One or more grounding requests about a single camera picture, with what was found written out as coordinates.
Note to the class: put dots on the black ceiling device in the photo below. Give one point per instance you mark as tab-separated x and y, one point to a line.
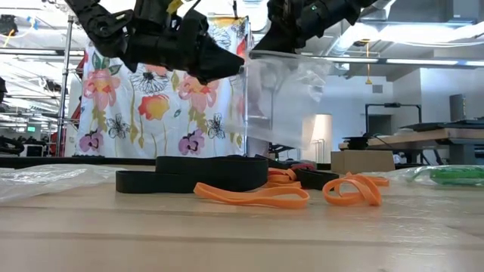
8	24

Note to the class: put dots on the black monitor stand frame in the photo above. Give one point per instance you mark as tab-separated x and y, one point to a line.
393	104

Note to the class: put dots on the small looped orange rubber band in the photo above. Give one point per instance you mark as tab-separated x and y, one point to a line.
368	190

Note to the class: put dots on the clear plastic zip bag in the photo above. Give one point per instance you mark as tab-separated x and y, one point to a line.
416	175
56	179
287	106

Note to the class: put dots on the pale pink cloth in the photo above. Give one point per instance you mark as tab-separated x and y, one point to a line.
259	149

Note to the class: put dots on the brown cardboard box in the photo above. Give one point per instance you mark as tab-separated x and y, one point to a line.
363	160

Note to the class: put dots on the long orange rubber band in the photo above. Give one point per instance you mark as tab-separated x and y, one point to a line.
206	190

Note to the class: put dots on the white door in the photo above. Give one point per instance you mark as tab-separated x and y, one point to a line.
321	151

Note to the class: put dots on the black tripod stand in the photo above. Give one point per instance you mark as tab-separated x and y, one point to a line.
283	151

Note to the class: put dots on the black flat tray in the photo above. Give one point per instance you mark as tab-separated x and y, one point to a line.
446	124

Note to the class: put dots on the black background robot arm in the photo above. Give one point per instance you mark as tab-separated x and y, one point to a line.
11	145

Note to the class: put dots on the green rubber band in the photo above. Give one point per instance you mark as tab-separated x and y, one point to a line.
465	181
461	172
435	177

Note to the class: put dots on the black device on table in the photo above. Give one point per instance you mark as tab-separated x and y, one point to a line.
355	142

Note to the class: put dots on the wooden background table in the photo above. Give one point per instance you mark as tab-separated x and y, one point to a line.
416	136

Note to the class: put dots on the long ceiling light strip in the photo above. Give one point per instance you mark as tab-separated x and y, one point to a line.
416	60

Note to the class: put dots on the metal garment rack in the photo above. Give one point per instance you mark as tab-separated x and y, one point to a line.
63	94

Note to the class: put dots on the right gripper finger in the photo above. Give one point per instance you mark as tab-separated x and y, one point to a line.
280	39

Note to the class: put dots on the green exit sign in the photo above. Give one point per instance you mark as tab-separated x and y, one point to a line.
31	128

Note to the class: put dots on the grey wall vent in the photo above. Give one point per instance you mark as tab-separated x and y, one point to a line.
377	88

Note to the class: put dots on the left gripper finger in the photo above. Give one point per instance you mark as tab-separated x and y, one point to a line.
215	60

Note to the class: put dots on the red rubber band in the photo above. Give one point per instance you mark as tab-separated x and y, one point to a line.
302	166

